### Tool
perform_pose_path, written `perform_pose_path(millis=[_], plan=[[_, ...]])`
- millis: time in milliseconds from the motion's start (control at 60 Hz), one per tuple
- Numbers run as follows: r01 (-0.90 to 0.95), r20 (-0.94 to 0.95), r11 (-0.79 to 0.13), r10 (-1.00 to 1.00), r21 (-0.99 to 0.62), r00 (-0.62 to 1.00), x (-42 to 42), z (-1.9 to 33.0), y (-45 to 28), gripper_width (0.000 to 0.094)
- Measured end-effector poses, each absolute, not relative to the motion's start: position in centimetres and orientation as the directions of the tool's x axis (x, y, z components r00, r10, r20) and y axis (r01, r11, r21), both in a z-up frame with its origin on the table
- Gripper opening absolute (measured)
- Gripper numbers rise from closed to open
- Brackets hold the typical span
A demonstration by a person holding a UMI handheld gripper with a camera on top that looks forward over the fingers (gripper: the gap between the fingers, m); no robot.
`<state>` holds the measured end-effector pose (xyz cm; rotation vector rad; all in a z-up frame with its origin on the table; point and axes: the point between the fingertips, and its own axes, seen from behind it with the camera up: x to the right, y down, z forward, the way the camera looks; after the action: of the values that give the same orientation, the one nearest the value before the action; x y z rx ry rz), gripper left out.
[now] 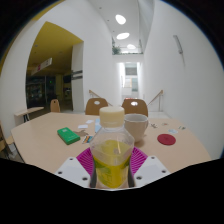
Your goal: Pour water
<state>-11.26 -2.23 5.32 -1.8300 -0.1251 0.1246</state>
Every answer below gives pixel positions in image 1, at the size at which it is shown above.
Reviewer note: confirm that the white hanging sign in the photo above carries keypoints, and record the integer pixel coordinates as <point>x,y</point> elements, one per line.
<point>42,66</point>

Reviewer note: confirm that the wooden chair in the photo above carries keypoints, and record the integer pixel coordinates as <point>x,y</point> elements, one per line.
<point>95,107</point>
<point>55,106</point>
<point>7,141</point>
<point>136,108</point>

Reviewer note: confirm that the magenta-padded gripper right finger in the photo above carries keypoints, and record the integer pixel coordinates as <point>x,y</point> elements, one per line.
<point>151,168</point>

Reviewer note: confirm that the light blue printed paper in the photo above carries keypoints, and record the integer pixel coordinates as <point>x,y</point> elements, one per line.
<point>97,126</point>

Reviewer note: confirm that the green balcony plant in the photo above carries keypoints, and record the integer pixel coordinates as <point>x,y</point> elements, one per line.
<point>116,50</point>

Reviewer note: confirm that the clear bottle with yellow drink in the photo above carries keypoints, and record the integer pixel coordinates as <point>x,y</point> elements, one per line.
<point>111,146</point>

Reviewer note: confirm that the small green box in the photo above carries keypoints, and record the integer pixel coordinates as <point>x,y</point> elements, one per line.
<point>68,135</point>

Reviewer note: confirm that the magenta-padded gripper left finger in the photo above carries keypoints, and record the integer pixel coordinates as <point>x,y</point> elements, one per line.
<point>74,168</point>

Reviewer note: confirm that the flat round red coaster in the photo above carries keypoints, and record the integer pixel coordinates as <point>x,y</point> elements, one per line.
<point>166,139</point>

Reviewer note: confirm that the yellow and blue sticker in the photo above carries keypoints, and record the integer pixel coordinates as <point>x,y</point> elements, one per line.
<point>172,131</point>

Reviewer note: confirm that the beige ceramic mug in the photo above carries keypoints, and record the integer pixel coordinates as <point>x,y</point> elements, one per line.
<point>136,127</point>

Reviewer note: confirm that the small colourful striped sticker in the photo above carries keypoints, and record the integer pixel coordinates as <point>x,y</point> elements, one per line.
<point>87,139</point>

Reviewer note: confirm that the wooden stair handrail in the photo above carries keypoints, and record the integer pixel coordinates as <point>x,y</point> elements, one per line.
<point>98,97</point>
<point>156,96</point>

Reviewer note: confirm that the wooden side table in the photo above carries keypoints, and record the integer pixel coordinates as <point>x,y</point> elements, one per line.
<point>28,111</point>

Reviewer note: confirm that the round ceiling lights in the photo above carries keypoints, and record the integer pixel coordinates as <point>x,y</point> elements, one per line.
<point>122,35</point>

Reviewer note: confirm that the black wall sign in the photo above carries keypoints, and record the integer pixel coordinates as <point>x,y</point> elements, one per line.
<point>77,74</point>

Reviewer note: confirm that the small white card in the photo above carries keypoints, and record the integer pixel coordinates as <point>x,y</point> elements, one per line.
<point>82,126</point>
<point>89,121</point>

